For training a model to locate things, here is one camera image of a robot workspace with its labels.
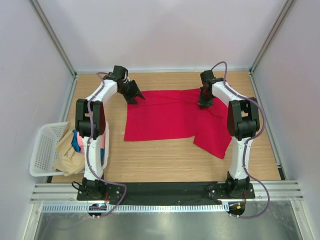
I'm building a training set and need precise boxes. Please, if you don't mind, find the red polo shirt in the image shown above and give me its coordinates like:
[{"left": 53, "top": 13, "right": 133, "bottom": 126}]
[{"left": 124, "top": 88, "right": 232, "bottom": 159}]

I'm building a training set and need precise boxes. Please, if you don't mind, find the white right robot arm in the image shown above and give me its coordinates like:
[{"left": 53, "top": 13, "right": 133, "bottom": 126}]
[{"left": 198, "top": 70, "right": 260, "bottom": 199}]

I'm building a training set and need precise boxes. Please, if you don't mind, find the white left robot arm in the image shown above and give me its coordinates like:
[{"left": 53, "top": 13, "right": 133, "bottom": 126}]
[{"left": 75, "top": 65, "right": 145, "bottom": 201}]

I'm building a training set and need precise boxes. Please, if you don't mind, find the pink t shirt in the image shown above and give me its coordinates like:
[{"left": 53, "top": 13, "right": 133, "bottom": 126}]
[{"left": 76, "top": 132, "right": 105, "bottom": 154}]

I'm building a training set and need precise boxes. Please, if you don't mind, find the blue t shirt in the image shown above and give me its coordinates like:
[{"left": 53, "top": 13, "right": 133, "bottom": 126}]
[{"left": 71, "top": 129, "right": 105, "bottom": 163}]

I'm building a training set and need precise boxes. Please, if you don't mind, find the beige t shirt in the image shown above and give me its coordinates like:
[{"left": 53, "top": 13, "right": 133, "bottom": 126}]
[{"left": 53, "top": 121, "right": 85, "bottom": 177}]

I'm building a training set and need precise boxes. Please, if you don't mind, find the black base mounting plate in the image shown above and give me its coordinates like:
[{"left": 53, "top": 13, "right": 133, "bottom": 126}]
[{"left": 71, "top": 181, "right": 256, "bottom": 206}]

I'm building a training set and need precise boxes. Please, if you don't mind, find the white plastic laundry basket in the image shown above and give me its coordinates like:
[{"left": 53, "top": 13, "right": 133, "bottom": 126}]
[{"left": 29, "top": 121, "right": 109, "bottom": 180}]

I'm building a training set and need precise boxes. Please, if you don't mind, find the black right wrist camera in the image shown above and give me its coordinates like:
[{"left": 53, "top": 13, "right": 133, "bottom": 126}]
[{"left": 200, "top": 70, "right": 216, "bottom": 85}]

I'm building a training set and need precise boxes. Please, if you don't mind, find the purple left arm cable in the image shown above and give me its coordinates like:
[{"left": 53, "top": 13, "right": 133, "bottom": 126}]
[{"left": 84, "top": 71, "right": 128, "bottom": 223}]

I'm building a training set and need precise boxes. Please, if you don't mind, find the left aluminium corner post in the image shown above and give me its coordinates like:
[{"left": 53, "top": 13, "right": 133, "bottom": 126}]
[{"left": 29, "top": 0, "right": 78, "bottom": 76}]

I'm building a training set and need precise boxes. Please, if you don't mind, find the aluminium corner post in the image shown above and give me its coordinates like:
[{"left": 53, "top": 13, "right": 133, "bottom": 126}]
[
  {"left": 29, "top": 0, "right": 78, "bottom": 76},
  {"left": 248, "top": 0, "right": 298, "bottom": 75}
]

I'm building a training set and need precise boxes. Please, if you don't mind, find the aluminium frame rail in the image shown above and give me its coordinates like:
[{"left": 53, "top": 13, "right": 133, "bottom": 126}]
[{"left": 29, "top": 180, "right": 304, "bottom": 203}]

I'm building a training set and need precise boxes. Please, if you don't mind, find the white slotted cable duct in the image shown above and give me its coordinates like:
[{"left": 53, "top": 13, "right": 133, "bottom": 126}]
[{"left": 41, "top": 203, "right": 229, "bottom": 214}]

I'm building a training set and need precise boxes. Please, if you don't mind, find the right aluminium corner post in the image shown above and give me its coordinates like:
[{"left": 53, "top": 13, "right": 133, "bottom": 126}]
[{"left": 248, "top": 0, "right": 298, "bottom": 75}]

